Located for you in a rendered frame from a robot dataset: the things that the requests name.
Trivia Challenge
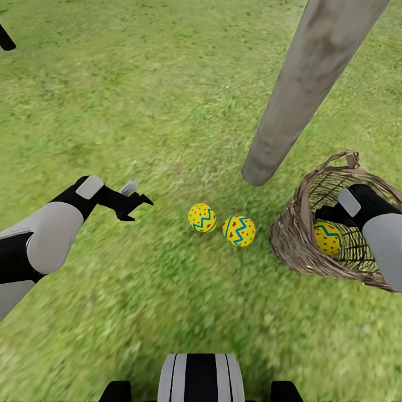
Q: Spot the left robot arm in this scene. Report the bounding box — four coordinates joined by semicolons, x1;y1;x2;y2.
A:
0;175;257;402

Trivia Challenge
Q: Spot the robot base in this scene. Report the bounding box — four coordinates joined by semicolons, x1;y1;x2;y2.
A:
99;380;303;402

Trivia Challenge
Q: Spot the easter egg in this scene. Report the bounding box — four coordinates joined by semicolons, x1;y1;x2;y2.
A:
188;203;217;233
314;221;343;256
222;216;256;247

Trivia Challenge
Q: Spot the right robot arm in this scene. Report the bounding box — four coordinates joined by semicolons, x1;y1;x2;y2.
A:
314;185;402;293

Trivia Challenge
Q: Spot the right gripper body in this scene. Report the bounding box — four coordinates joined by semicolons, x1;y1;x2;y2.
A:
320;205;356;228

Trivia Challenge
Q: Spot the wicker basket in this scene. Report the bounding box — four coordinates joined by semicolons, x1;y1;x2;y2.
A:
269;149;402;293

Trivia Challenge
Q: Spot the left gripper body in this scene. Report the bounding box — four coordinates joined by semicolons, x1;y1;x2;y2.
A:
111;192;143;221

